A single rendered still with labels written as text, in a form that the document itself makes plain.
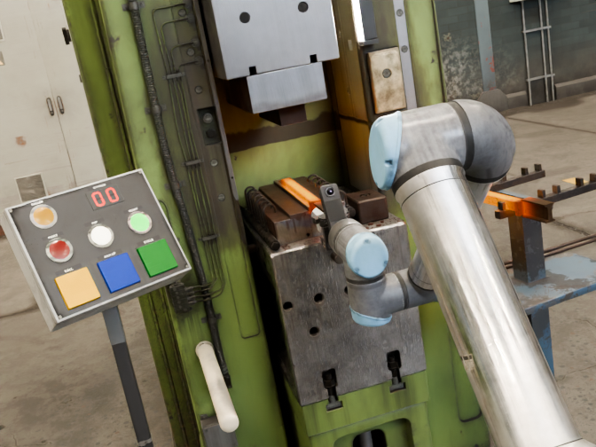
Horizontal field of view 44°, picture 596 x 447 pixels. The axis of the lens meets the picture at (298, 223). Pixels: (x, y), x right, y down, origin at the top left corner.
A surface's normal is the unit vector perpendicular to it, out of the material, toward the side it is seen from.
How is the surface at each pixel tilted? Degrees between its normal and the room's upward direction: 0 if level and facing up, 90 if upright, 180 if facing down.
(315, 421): 90
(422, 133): 51
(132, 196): 60
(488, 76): 90
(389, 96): 90
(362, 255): 88
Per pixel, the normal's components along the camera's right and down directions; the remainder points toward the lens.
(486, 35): 0.25, 0.22
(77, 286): 0.46, -0.38
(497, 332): -0.18, -0.34
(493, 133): 0.60, 0.02
